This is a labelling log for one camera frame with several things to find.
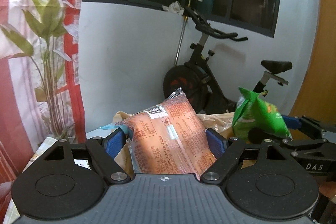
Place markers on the orange snack bag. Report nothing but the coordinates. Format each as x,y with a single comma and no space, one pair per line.
168,138

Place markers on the wooden door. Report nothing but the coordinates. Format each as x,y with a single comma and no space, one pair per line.
316,97

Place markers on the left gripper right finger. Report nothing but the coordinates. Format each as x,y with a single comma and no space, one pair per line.
228,154

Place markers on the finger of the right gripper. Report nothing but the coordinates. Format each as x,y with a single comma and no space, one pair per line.
302,123
256,136

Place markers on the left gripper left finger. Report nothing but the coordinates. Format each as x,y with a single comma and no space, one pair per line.
103,151

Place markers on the green snack bag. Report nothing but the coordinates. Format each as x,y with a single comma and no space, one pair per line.
253,112

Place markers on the brown cardboard box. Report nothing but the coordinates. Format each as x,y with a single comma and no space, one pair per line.
221,123

